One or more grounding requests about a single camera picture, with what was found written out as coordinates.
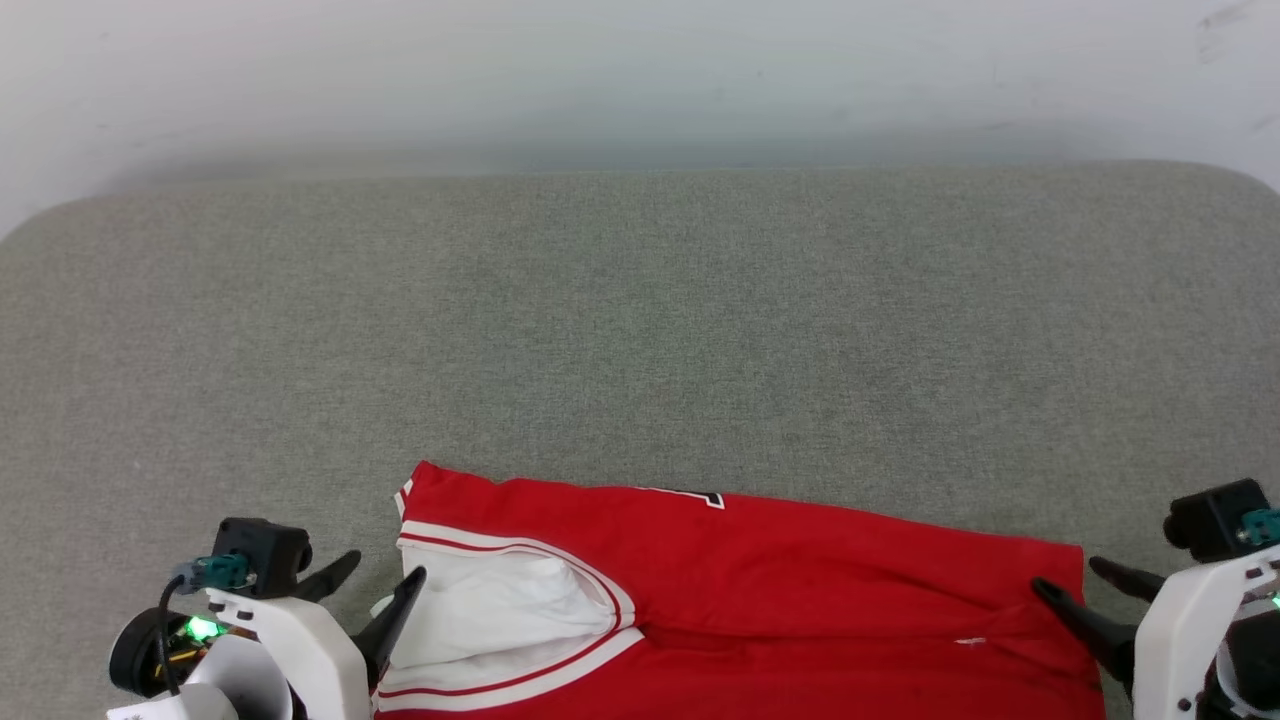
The teal right camera plug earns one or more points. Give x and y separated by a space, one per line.
1262 526

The red and white sports shirt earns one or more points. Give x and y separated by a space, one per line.
800 590

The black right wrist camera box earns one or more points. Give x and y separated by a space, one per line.
1215 518

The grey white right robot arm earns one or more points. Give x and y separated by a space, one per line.
1250 665

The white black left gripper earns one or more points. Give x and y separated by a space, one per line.
300 650

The teal camera plug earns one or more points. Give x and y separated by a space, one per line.
215 572
1262 526

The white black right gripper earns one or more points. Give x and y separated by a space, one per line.
1190 640

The teal left camera plug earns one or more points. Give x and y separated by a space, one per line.
215 572

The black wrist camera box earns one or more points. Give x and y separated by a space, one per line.
262 555
1215 518

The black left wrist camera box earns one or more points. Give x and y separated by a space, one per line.
262 555

